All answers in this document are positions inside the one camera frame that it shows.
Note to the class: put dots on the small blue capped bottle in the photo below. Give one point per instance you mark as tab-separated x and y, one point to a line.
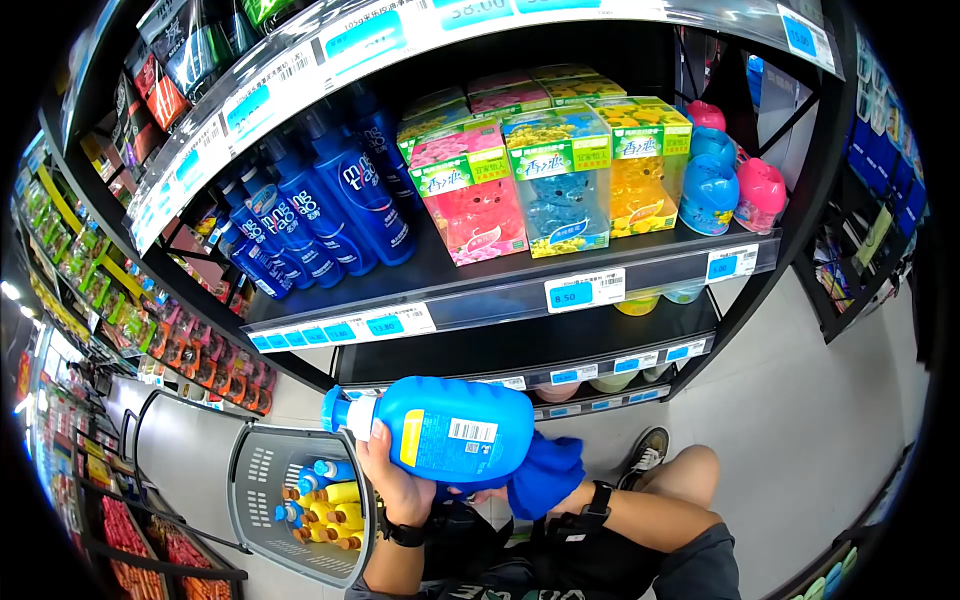
309	480
289	512
334	469

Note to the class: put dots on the full shop shelf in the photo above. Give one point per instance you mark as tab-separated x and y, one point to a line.
120	532
90	270
877	165
480	289
825	581

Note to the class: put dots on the black wrist band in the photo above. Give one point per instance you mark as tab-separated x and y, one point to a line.
405	534
596	501

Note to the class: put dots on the pile of yellow bottles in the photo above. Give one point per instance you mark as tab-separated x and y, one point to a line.
341	514

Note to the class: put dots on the blue cleaning cloth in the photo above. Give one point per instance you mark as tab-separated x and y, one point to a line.
547	472

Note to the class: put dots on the person's left thumb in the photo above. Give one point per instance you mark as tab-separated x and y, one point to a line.
379	442

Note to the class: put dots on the grey shopping basket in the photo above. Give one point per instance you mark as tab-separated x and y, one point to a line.
259	517

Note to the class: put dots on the person's right hand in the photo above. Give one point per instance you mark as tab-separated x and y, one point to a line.
571	501

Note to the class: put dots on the person's left hand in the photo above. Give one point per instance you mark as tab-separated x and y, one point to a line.
401	491

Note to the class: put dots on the large blue detergent bottle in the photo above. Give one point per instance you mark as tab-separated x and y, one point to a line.
450	420

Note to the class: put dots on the person's legs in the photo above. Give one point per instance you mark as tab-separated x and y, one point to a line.
682	472

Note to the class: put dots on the person's body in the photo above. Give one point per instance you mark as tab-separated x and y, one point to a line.
570	570

